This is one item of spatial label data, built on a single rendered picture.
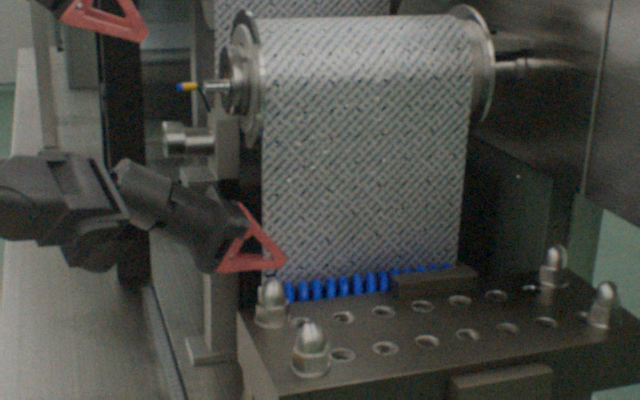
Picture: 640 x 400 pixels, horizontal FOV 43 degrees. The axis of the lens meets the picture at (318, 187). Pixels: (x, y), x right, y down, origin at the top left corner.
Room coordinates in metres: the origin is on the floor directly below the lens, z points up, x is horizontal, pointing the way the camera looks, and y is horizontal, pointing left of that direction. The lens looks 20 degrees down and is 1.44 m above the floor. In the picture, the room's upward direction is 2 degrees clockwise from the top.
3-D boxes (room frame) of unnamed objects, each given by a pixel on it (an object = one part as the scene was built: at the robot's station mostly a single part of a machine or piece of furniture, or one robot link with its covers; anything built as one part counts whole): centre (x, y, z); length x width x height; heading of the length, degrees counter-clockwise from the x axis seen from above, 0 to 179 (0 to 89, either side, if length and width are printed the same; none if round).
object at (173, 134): (0.87, 0.16, 1.18); 0.04 x 0.02 x 0.04; 19
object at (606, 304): (0.75, -0.30, 1.05); 0.04 x 0.04 x 0.04
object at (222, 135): (0.88, 0.13, 1.05); 0.06 x 0.05 x 0.31; 109
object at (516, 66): (0.95, -0.20, 1.25); 0.07 x 0.04 x 0.04; 109
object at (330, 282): (0.82, -0.06, 1.03); 0.21 x 0.04 x 0.03; 109
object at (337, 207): (0.84, -0.05, 1.10); 0.23 x 0.01 x 0.18; 109
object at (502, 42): (0.96, -0.20, 1.28); 0.06 x 0.05 x 0.02; 109
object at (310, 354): (0.65, 0.00, 1.05); 0.04 x 0.04 x 0.04
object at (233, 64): (0.86, 0.09, 1.25); 0.07 x 0.02 x 0.07; 19
